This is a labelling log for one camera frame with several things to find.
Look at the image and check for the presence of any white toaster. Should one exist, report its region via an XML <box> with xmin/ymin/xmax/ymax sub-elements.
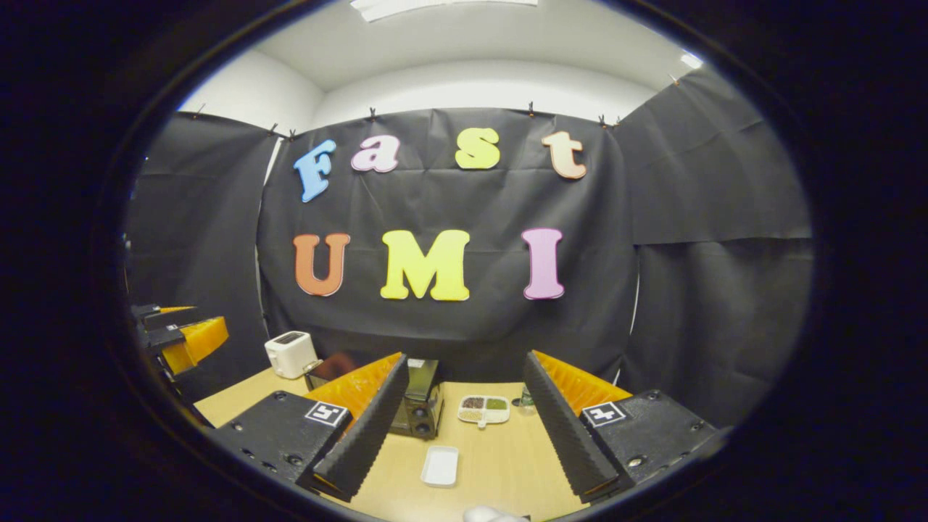
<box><xmin>264</xmin><ymin>331</ymin><xmax>320</xmax><ymax>380</ymax></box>

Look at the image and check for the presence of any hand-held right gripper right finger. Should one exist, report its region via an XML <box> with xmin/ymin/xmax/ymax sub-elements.
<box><xmin>522</xmin><ymin>351</ymin><xmax>730</xmax><ymax>506</ymax></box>

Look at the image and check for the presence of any long ceiling light panel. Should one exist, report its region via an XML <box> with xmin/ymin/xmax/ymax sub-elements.
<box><xmin>350</xmin><ymin>0</ymin><xmax>539</xmax><ymax>22</ymax></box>

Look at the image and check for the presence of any small white rectangular dish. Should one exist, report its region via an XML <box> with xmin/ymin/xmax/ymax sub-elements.
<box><xmin>420</xmin><ymin>445</ymin><xmax>460</xmax><ymax>488</ymax></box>

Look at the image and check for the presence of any black electric oven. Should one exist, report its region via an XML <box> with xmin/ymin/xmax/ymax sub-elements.
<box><xmin>304</xmin><ymin>353</ymin><xmax>445</xmax><ymax>441</ymax></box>

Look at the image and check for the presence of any white divided plate of grains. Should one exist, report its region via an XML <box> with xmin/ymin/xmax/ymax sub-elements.
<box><xmin>457</xmin><ymin>394</ymin><xmax>511</xmax><ymax>430</ymax></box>

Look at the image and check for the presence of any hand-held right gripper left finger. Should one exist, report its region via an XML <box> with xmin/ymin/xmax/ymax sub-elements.
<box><xmin>209</xmin><ymin>353</ymin><xmax>411</xmax><ymax>503</ymax></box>

